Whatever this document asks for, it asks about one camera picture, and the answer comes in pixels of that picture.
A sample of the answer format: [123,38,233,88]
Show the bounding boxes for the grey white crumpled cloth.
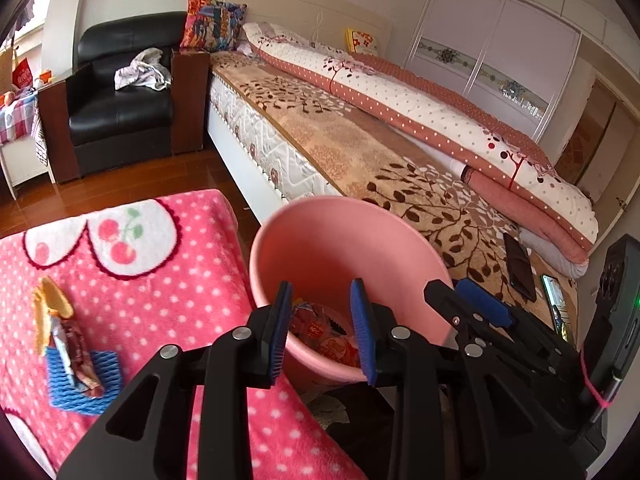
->
[114,47,171,92]

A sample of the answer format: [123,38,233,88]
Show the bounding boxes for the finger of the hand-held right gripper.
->
[423,280,488,348]
[454,278,518,331]

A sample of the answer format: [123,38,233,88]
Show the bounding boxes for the phone with lit screen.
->
[541,274,576,341]

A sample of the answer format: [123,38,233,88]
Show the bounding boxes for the red bag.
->
[12,57,32,90]

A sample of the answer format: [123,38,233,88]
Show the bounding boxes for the pink dotted cherry blanket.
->
[0,189,368,480]

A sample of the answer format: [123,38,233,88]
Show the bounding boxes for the black leather armchair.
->
[37,11,211,184]

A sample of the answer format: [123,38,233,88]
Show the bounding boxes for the yellow pillow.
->
[345,27,379,57]

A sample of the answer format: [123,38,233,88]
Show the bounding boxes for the brown leaf-print bed cover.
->
[209,51,581,331]

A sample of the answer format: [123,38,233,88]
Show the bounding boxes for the yellow foam net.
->
[32,276,76,358]

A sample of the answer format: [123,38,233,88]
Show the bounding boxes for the pink cord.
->
[580,350,613,408]

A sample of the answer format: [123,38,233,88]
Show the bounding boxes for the black phone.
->
[501,232,537,303]

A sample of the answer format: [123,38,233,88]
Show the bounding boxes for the blue foam net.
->
[46,345,123,416]

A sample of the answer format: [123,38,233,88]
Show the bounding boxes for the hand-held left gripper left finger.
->
[57,281,294,480]

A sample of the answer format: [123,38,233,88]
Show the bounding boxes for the white sliding-door wardrobe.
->
[402,0,640,196]

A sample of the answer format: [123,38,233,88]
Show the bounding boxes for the white side table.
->
[0,140,56,198]

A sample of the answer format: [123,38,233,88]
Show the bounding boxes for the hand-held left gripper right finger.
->
[349,278,586,480]

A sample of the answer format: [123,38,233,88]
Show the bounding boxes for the checkered cloth side table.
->
[0,87,48,166]

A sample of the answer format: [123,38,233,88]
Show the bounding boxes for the pink plastic bucket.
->
[248,197,453,386]

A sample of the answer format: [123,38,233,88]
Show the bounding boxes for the dotted tree-print quilt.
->
[241,21,599,266]

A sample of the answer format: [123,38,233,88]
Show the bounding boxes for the printed snack wrapper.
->
[50,317,104,400]

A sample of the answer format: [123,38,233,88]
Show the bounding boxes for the white bed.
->
[202,0,601,321]

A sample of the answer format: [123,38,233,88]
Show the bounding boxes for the colourful printed cushion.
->
[179,0,248,53]

